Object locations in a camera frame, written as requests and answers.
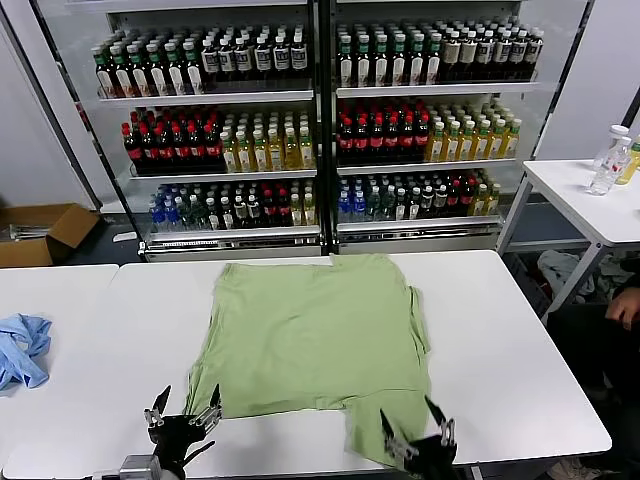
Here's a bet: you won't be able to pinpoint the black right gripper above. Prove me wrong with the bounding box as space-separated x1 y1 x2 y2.
379 395 459 480

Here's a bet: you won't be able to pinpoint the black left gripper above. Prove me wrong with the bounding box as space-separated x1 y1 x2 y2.
143 382 223 472

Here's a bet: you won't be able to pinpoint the light green t-shirt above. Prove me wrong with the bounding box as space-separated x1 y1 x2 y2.
185 252 434 466

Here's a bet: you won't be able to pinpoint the bystander bare hand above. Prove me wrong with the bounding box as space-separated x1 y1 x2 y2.
604 287 640 331

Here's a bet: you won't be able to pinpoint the tan bystander shoe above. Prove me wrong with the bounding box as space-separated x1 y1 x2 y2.
547 456 622 480

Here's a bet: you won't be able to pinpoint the crumpled light blue cloth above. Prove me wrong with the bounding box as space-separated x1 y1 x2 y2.
0 312 54 392

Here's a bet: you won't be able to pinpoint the black plastic crate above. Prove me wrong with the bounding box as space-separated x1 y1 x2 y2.
503 249 557 321

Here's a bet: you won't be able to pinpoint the bystander dark trousers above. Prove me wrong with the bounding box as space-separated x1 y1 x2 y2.
547 294 640 401

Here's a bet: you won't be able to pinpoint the small red-cap cola bottle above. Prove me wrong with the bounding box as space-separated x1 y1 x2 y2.
447 178 462 219
261 189 277 229
460 177 475 218
276 188 292 228

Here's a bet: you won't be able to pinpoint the grey cloth pile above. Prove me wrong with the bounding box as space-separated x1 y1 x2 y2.
537 249 622 306

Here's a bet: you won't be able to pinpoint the open brown cardboard box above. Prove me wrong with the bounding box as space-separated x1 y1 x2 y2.
0 202 101 269

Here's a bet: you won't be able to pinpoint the shiny metal parts bundle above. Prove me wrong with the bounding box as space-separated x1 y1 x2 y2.
7 223 52 243

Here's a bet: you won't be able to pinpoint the yellow tea bottle green cap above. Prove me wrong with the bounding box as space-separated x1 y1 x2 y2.
252 129 269 172
236 129 254 172
299 127 316 170
268 128 285 171
460 120 477 161
428 121 446 162
490 119 507 160
475 119 492 161
444 120 461 162
283 128 301 171
505 118 522 159
221 130 238 173

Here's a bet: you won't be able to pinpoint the white side table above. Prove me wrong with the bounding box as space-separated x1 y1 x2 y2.
494 157 640 326

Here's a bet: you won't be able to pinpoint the glass-door drinks display cabinet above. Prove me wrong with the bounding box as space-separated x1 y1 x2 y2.
0 0 329 264
319 0 601 256

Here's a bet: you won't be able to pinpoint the clear bottle red label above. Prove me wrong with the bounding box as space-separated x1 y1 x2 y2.
586 135 633 196

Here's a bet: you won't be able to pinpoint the green-cap white-label tea bottle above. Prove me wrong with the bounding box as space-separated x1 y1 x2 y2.
128 45 149 97
390 33 409 86
112 48 132 97
184 40 204 95
166 42 186 96
337 35 355 87
354 34 373 87
372 33 391 86
425 32 444 84
95 49 115 98
147 43 167 96
408 32 427 85

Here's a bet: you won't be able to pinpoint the clear bottle white cap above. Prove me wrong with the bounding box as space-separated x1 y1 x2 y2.
593 124 632 170

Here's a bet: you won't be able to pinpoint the dark bottle navy label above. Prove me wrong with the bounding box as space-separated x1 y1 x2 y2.
527 28 544 80
477 29 495 81
201 38 220 81
234 35 253 80
290 32 308 78
254 34 273 79
272 33 291 79
511 29 529 81
494 29 512 81
218 36 236 80

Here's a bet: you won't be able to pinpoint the dark bottle beige label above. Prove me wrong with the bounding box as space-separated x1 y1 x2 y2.
443 30 461 82
460 29 478 82

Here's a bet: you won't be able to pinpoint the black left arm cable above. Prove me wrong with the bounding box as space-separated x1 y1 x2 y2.
182 438 217 469

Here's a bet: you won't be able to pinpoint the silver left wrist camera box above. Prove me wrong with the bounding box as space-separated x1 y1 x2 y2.
118 453 163 480

